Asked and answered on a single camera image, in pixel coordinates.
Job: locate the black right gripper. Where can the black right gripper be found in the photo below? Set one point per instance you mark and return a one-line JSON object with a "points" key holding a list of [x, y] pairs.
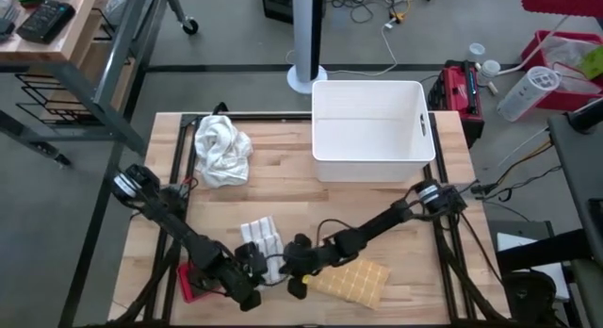
{"points": [[311, 259]]}

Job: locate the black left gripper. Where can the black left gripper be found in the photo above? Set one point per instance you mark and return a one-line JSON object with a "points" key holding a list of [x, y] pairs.
{"points": [[245, 281]]}

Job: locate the white striped towel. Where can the white striped towel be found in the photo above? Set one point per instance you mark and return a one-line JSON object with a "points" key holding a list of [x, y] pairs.
{"points": [[261, 231]]}

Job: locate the yellow checked towel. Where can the yellow checked towel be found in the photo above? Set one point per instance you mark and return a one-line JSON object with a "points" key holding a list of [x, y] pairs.
{"points": [[353, 283]]}

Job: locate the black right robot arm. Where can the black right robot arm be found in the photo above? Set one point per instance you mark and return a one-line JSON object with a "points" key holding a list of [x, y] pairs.
{"points": [[377, 224]]}

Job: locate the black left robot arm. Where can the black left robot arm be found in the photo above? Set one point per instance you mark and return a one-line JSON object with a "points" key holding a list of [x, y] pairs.
{"points": [[165, 219]]}

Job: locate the white crumpled towel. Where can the white crumpled towel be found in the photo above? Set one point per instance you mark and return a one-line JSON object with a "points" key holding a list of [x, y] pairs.
{"points": [[221, 149]]}

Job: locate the small red black device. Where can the small red black device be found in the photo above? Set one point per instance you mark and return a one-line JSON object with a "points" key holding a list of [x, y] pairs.
{"points": [[184, 283]]}

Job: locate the white plastic bin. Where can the white plastic bin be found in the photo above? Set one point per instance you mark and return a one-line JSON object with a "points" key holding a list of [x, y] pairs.
{"points": [[372, 125]]}

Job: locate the white black floor column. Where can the white black floor column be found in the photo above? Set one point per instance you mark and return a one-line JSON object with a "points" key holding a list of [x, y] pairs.
{"points": [[301, 36]]}

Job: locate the white paper sheet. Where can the white paper sheet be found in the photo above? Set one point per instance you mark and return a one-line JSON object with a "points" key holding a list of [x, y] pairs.
{"points": [[518, 243]]}

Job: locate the red black tool bag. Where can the red black tool bag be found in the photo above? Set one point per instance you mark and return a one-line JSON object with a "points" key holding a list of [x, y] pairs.
{"points": [[454, 94]]}

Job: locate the black caster wheel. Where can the black caster wheel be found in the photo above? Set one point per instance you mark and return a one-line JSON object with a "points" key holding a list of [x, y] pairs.
{"points": [[190, 26]]}

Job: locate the black floor box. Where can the black floor box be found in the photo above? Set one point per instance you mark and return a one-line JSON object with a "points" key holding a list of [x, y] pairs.
{"points": [[275, 5]]}

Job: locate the cardboard under workbench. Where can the cardboard under workbench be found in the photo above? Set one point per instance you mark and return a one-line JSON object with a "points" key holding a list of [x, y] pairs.
{"points": [[80, 73]]}

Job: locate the yellow power plug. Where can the yellow power plug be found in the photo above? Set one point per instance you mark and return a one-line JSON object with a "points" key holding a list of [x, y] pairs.
{"points": [[399, 17]]}

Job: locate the clear cylindrical container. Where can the clear cylindrical container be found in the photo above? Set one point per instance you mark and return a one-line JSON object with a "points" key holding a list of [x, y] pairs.
{"points": [[527, 94]]}

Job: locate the translucent plastic bag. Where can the translucent plastic bag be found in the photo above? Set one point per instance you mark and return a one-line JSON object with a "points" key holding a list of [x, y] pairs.
{"points": [[118, 3]]}

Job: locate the wooden workbench top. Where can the wooden workbench top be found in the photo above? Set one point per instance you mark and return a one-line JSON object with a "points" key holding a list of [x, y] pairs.
{"points": [[56, 40]]}

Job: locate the red plastic crate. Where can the red plastic crate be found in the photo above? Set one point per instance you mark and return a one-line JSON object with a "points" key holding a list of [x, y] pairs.
{"points": [[565, 102]]}

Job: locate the black remote control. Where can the black remote control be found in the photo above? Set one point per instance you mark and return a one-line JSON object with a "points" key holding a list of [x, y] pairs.
{"points": [[44, 21]]}

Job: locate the black tube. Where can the black tube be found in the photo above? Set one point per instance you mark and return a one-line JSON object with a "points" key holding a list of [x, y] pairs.
{"points": [[586, 116]]}

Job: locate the clear plastic bag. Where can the clear plastic bag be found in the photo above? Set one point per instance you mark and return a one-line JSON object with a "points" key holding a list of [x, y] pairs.
{"points": [[563, 50]]}

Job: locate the black round object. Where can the black round object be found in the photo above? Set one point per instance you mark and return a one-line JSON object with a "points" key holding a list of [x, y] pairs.
{"points": [[4, 26]]}

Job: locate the green plastic block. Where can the green plastic block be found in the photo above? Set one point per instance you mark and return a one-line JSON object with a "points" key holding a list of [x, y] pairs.
{"points": [[592, 61]]}

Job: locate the red ribbed panel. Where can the red ribbed panel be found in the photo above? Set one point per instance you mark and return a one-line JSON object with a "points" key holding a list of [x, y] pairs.
{"points": [[560, 0]]}

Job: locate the black aluminium table frame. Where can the black aluminium table frame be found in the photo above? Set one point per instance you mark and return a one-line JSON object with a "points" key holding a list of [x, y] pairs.
{"points": [[264, 116]]}

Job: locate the grey metal workbench frame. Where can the grey metal workbench frame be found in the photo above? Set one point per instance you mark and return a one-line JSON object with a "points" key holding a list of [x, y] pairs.
{"points": [[120, 45]]}

